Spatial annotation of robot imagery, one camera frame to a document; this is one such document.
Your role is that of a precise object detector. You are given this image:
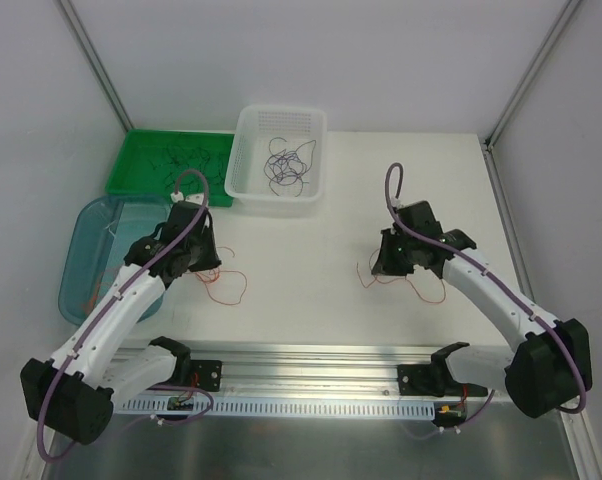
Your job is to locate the purple wire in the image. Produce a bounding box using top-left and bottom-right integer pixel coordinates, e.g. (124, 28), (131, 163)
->
(260, 149), (312, 199)

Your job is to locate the black wire in white basket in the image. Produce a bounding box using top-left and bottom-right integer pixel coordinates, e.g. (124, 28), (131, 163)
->
(268, 135), (321, 171)

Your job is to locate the green plastic tray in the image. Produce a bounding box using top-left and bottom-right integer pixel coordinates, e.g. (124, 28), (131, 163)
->
(105, 129), (234, 208)

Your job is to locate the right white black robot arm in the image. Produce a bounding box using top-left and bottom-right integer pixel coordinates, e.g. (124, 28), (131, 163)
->
(372, 199), (592, 418)

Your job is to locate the white perforated plastic basket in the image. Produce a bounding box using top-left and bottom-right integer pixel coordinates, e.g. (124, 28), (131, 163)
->
(225, 105), (327, 218)

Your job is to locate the translucent blue plastic tray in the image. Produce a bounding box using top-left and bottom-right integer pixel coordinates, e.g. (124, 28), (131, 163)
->
(58, 195), (170, 326)

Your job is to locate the black wire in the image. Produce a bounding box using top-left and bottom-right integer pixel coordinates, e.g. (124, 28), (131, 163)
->
(268, 135), (321, 171)
(150, 148), (217, 195)
(160, 132), (230, 189)

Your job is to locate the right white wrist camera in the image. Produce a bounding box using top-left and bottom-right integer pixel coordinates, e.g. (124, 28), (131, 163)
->
(390, 198), (406, 208)

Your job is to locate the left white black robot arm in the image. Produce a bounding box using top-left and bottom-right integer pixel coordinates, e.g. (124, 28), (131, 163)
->
(20, 200), (220, 447)

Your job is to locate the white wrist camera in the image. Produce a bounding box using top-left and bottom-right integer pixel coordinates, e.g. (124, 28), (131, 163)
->
(170, 191), (205, 205)
(390, 198), (406, 208)

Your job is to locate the black wire in green tray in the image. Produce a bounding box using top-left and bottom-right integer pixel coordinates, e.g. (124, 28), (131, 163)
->
(150, 148), (217, 195)

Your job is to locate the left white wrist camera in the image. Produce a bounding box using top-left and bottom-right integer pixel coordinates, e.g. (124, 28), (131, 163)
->
(170, 191), (205, 205)

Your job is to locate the white slotted cable duct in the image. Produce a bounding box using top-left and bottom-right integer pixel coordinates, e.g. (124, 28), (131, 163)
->
(115, 394), (435, 421)

